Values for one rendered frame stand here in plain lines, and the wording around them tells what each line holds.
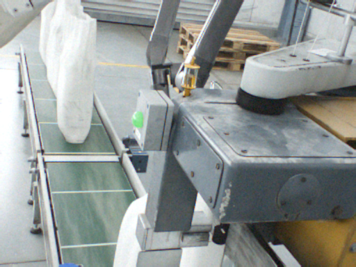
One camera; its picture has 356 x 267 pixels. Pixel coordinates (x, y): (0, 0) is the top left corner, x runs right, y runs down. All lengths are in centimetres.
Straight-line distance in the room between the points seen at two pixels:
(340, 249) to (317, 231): 7
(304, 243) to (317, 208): 27
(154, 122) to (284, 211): 27
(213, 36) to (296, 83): 33
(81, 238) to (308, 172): 149
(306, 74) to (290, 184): 26
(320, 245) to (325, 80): 31
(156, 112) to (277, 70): 21
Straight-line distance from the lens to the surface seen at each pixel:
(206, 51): 114
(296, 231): 104
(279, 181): 69
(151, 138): 84
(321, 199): 75
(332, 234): 95
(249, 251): 93
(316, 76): 93
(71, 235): 210
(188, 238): 99
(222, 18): 116
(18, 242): 271
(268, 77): 83
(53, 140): 290
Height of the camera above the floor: 160
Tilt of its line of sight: 23 degrees down
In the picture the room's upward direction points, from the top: 10 degrees clockwise
